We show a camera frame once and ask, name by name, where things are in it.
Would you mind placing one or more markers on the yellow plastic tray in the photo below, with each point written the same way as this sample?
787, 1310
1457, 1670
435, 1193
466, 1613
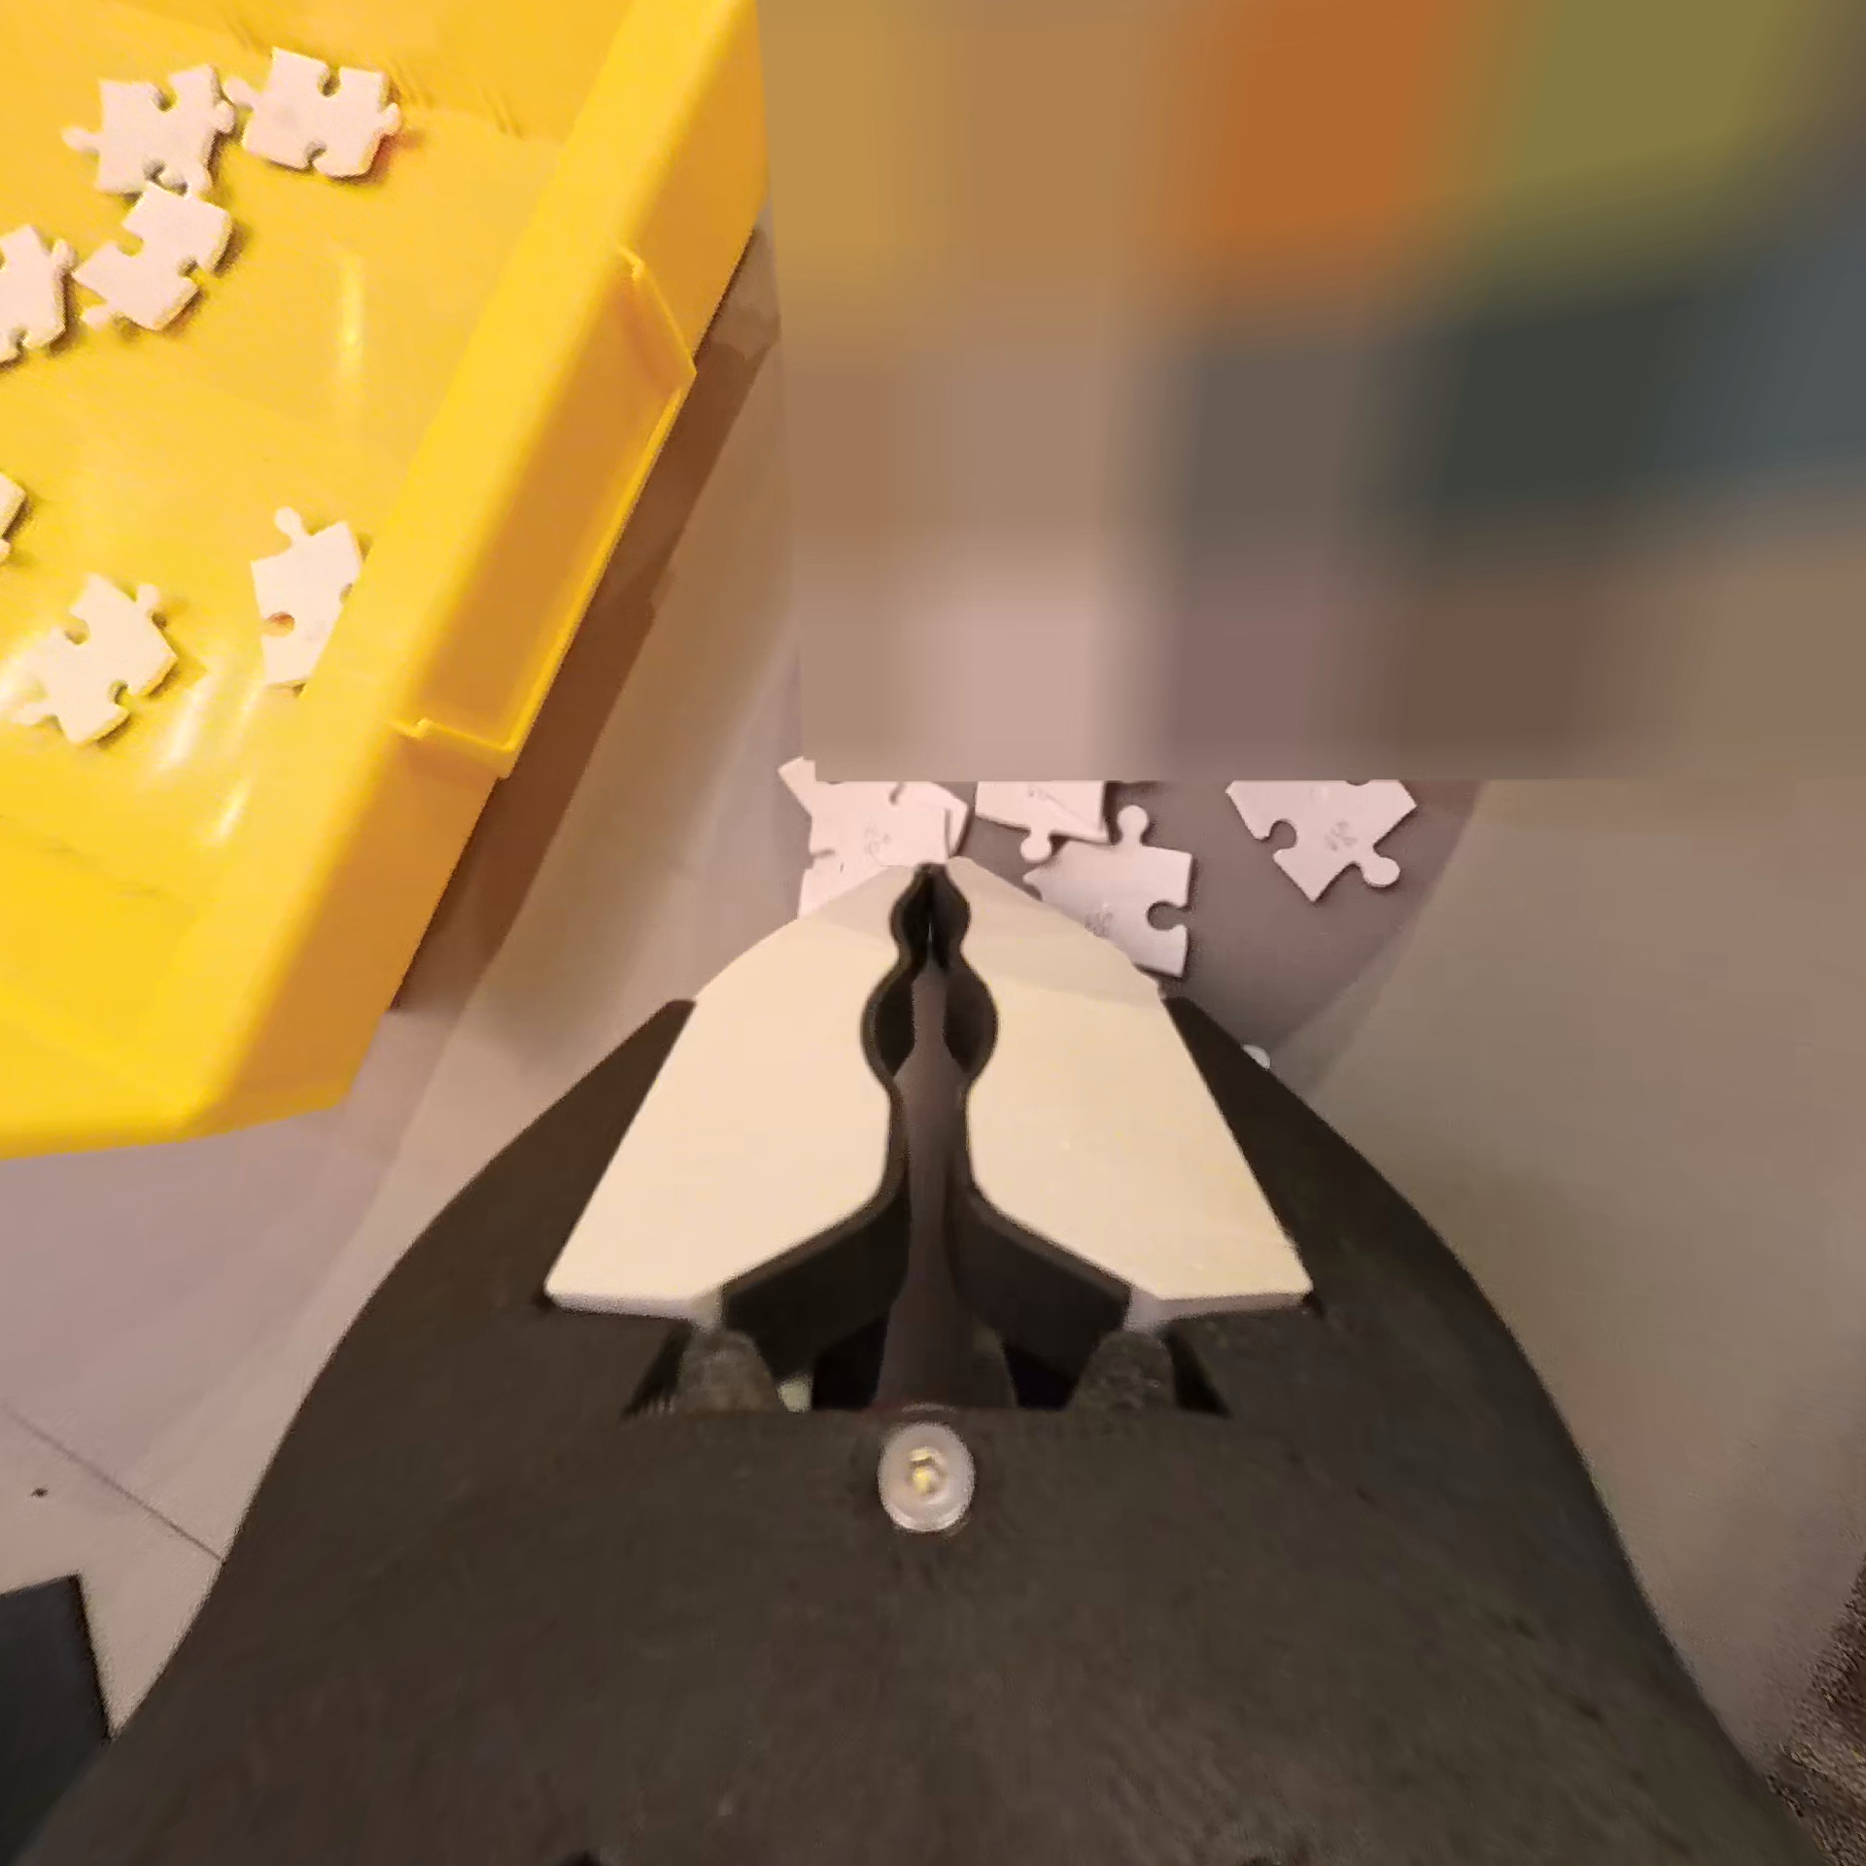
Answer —
365, 655

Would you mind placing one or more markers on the cluster of white puzzle pieces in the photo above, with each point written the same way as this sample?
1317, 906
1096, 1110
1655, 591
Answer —
1117, 896

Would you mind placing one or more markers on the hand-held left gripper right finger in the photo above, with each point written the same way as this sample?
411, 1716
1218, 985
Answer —
1138, 1151

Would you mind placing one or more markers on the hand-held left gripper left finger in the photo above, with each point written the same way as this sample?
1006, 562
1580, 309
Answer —
730, 1151

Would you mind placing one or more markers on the scattered white puzzle pieces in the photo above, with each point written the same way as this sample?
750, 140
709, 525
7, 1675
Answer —
155, 262

